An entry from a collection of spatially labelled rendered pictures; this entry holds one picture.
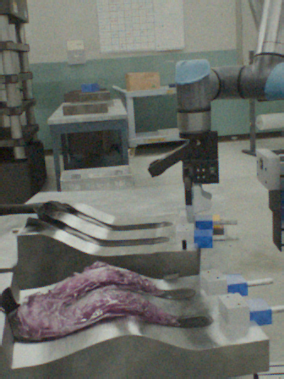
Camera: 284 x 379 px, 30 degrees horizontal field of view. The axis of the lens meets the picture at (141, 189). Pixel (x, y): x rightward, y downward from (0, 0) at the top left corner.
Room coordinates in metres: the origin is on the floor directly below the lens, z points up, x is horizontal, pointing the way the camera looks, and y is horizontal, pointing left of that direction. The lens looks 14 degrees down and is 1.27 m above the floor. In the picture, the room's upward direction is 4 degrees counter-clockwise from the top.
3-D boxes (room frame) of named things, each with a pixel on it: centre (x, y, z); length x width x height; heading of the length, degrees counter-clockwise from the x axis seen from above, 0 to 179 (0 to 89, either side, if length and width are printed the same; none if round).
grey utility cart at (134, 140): (7.13, -0.27, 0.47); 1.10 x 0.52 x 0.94; 101
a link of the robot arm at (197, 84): (1.18, -0.13, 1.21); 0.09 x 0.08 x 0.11; 139
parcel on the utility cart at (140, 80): (7.14, -0.11, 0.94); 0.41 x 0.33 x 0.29; 101
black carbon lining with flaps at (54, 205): (1.15, 0.11, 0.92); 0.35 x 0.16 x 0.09; 82
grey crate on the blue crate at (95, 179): (4.38, 0.37, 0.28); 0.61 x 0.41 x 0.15; 93
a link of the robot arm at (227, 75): (1.24, -0.21, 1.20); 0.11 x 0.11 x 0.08; 49
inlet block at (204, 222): (1.17, -0.15, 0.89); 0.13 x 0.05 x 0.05; 82
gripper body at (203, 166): (1.17, -0.13, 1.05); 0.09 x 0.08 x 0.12; 82
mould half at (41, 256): (1.16, 0.13, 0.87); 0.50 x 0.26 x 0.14; 82
